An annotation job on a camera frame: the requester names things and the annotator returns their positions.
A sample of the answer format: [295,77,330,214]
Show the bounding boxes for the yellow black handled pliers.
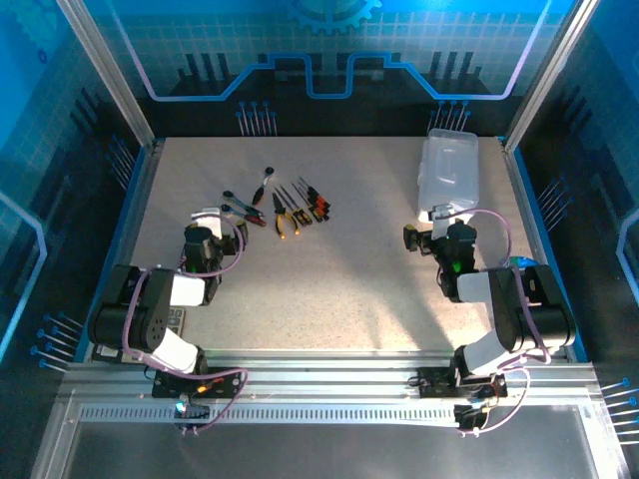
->
[271,192,302,241]

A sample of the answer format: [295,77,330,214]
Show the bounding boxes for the clear plastic tool box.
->
[416,128,480,224]

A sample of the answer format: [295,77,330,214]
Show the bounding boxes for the orange black precision screwdriver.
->
[298,176,331,209]
[301,184,331,216]
[303,192,328,222]

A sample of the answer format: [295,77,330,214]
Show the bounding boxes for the grey desk calculator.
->
[91,307,187,363]

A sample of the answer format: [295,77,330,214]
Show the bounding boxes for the left black controller box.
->
[173,401,211,433]

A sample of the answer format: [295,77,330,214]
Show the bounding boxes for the black controller box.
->
[173,401,211,433]
[453,402,489,434]

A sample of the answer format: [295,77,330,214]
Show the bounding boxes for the right black controller box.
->
[453,402,489,434]

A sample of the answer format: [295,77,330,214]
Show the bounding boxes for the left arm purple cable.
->
[122,218,251,433]

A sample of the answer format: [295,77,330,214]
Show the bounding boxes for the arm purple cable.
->
[451,208,553,435]
[122,218,251,433]

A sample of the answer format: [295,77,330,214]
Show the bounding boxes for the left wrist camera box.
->
[191,207,225,239]

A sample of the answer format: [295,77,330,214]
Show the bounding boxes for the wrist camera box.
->
[429,203,458,239]
[191,207,225,239]

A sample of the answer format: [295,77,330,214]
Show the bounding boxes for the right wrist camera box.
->
[429,203,458,239]

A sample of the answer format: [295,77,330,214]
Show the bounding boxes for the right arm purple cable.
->
[451,208,553,435]

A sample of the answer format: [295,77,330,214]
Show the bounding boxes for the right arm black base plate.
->
[416,366,508,400]

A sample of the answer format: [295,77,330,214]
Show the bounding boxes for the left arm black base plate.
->
[151,366,245,400]

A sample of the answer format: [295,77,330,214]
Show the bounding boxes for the aluminium front frame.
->
[29,348,631,479]

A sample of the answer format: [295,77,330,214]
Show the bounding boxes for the slotted grey cable duct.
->
[78,404,460,424]

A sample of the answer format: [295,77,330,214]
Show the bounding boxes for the aluminium frame post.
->
[54,0,157,151]
[502,0,600,154]

